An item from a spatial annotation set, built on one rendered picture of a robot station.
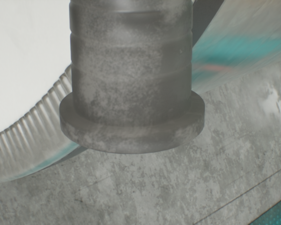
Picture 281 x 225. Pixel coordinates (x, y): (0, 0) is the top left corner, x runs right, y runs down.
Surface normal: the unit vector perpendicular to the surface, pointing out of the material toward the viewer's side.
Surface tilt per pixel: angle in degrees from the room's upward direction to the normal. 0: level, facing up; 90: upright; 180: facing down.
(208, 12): 58
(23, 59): 90
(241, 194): 0
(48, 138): 85
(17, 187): 0
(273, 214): 0
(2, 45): 90
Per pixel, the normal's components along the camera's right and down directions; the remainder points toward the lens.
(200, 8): 0.60, 0.72
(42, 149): -0.72, 0.27
